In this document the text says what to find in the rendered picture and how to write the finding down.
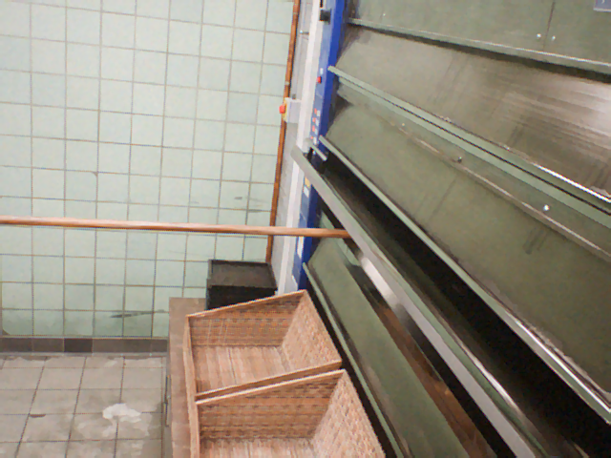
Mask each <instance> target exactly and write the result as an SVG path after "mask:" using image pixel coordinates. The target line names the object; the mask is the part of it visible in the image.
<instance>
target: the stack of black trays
mask: <svg viewBox="0 0 611 458"><path fill-rule="evenodd" d="M207 262H208V270H207V279H206V293H205V300H204V311H208V310H213V309H215V308H216V309H217V308H222V307H226V306H229V305H235V304H240V303H244V302H250V301H256V300H261V299H264V298H270V297H271V296H272V297H275V291H278V286H277V283H276V279H275V275H274V271H273V267H272V263H271V262H262V261H245V260H213V259H212V260H211V259H208V261H207Z"/></svg>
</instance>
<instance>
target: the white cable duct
mask: <svg viewBox="0 0 611 458"><path fill-rule="evenodd" d="M319 4H320V0H313V7H312V14H311V23H310V31H309V38H308V47H307V55H306V63H305V78H304V86H303V93H302V102H301V110H300V117H299V126H298V134H297V141H296V145H298V146H299V148H300V149H301V150H302V143H303V135H304V127H305V119H306V104H307V97H308V89H309V81H310V74H311V66H312V57H313V50H314V42H315V34H316V27H317V19H318V11H319ZM298 174H299V166H298V165H297V163H296V162H295V161H294V165H293V174H292V181H291V189H290V198H289V205H288V213H287V222H286V227H292V220H293V213H294V205H295V197H296V190H297V181H298ZM289 243H290V236H285V237H284V252H283V260H282V268H281V276H280V284H279V292H278V296H279V295H283V294H284V283H285V275H286V268H287V260H288V252H289Z"/></svg>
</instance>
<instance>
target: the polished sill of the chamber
mask: <svg viewBox="0 0 611 458"><path fill-rule="evenodd" d="M320 219H321V221H322V222H323V224H324V225H325V227H326V228H327V229H338V230H346V228H345V227H344V226H343V224H342V223H341V222H340V220H338V219H337V217H336V216H335V215H334V213H333V212H332V211H331V209H321V213H320ZM334 240H335V241H336V243H337V244H338V245H339V247H340V248H341V250H342V251H343V253H344V254H345V256H346V257H347V259H348V261H349V262H350V264H351V265H352V267H353V268H354V270H355V271H356V273H357V274H358V276H359V277H360V279H361V280H362V281H363V283H364V284H365V286H366V287H367V289H368V290H369V292H370V294H371V295H372V297H373V298H374V299H375V300H376V302H377V303H378V305H379V306H380V308H381V309H382V311H383V312H384V314H385V315H386V316H387V318H388V319H389V321H390V323H391V324H392V326H393V327H394V329H395V330H396V332H397V333H398V335H399V336H400V338H401V339H402V341H403V342H404V344H405V345H406V347H407V348H408V350H409V351H410V352H411V354H412V356H413V357H414V359H415V360H416V361H417V362H418V364H419V365H420V367H421V368H422V370H423V371H424V373H425V374H426V376H427V377H428V379H429V380H430V382H431V383H432V385H433V386H434V388H435V389H436V391H437V392H438V394H439V395H440V397H441V398H442V400H443V401H444V403H445V404H446V406H447V407H448V409H449V410H450V412H451V413H452V415H453V417H454V418H455V420H456V421H457V422H458V423H459V424H460V426H461V427H462V429H463V430H464V432H465V433H466V435H467V436H468V438H469V439H470V441H471V442H472V444H473V445H474V447H475V449H476V450H477V452H478V453H479V455H480V456H481V457H482V458H517V457H516V455H515V454H514V452H513V451H512V450H511V449H510V447H509V446H508V445H507V443H506V442H505V441H504V439H503V438H502V437H501V435H500V434H499V433H498V431H497V430H496V429H495V427H494V426H493V424H492V423H491V422H490V420H489V419H488V418H487V416H486V415H485V414H484V412H483V411H482V410H481V408H480V407H479V406H478V404H477V403H476V402H475V400H474V399H473V397H472V396H471V395H470V393H469V392H468V391H467V389H466V388H465V387H464V385H463V384H461V382H460V381H459V380H458V378H457V377H456V376H455V374H454V373H453V371H452V370H451V369H450V367H449V366H448V365H447V363H446V362H445V361H444V359H443V358H442V357H441V355H440V354H439V353H438V351H437V350H436V349H435V347H434V346H433V345H432V343H431V342H430V340H429V339H428V338H427V336H426V335H425V334H424V332H423V331H422V330H421V328H420V327H419V326H418V324H417V323H416V322H415V320H414V319H413V318H412V316H411V315H410V313H409V312H408V311H407V309H406V308H405V307H404V305H403V304H402V303H401V302H400V301H399V300H398V298H397V297H396V296H395V294H394V293H393V292H392V290H391V289H390V287H389V286H388V285H387V284H386V282H385V281H384V280H383V278H382V277H381V276H380V274H379V273H378V272H377V270H376V269H375V268H374V266H373V265H372V264H371V262H370V261H369V259H368V258H367V257H366V255H365V254H364V253H363V251H362V250H361V249H360V247H359V246H358V245H357V243H356V242H355V241H354V239H337V238H334Z"/></svg>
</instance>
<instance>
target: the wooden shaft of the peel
mask: <svg viewBox="0 0 611 458"><path fill-rule="evenodd" d="M0 224H5V225H29V226H52V227H76V228H100V229H123V230H147V231H171V232H195V233H219V234H243V235H266V236H290V237H313V238H337V239H352V237H351V235H350V234H349V233H348V231H347V230H338V229H316V228H294V227H272V226H250V225H228V224H206V223H184V222H161V221H139V220H117V219H74V218H52V217H30V216H8V215H0Z"/></svg>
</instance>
